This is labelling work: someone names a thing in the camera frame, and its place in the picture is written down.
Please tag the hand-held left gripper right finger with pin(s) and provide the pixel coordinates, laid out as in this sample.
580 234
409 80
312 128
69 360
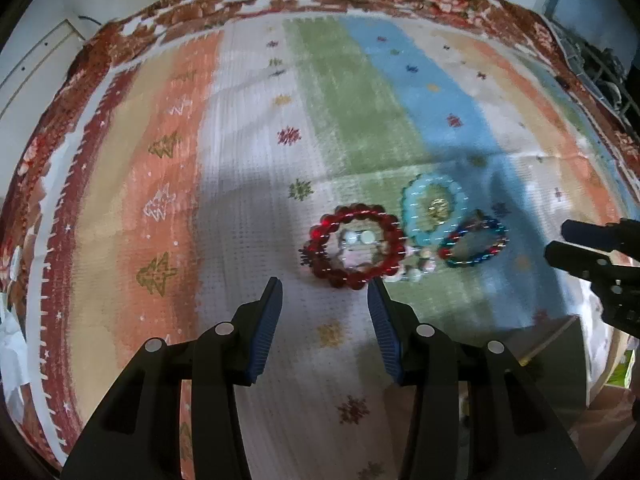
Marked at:
386 332

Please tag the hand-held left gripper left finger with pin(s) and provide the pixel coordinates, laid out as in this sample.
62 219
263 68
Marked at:
262 335

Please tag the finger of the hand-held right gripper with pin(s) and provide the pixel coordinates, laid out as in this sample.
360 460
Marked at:
595 235
575 259

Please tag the pale round bead earrings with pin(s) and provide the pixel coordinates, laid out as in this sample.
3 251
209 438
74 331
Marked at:
361 236

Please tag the small gold ornament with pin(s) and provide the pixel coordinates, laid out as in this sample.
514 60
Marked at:
437 208

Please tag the white crumpled cloth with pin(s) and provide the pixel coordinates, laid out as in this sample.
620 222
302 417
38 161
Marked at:
10 355

